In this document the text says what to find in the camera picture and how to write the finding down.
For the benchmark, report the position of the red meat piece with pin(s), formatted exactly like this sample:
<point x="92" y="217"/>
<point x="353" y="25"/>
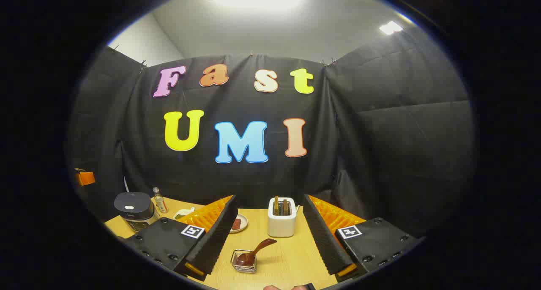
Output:
<point x="236" y="224"/>

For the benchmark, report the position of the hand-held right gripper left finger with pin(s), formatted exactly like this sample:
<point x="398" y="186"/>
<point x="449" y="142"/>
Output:
<point x="219" y="231"/>

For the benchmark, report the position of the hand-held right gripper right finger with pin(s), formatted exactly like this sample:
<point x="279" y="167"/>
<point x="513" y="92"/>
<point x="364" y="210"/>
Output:
<point x="321" y="235"/>

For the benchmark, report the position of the white toaster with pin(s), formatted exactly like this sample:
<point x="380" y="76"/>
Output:
<point x="281" y="226"/>

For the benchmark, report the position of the grey silver rice cooker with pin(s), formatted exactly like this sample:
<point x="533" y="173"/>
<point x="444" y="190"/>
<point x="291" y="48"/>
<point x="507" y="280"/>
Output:
<point x="133" y="209"/>

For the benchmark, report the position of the dark wooden spoon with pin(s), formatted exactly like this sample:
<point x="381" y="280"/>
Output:
<point x="258" y="247"/>

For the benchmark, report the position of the brown toast slice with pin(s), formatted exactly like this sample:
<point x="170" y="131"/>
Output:
<point x="285" y="207"/>
<point x="276" y="206"/>

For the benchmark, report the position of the small clear glass bottle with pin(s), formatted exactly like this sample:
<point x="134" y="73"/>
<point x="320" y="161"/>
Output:
<point x="160" y="203"/>

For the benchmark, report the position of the white divided bean dish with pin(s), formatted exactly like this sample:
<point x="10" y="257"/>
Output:
<point x="184" y="214"/>

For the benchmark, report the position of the round white plate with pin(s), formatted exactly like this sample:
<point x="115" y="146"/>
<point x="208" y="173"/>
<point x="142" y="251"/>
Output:
<point x="243" y="227"/>

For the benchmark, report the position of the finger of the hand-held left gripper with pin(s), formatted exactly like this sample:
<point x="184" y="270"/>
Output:
<point x="85" y="178"/>

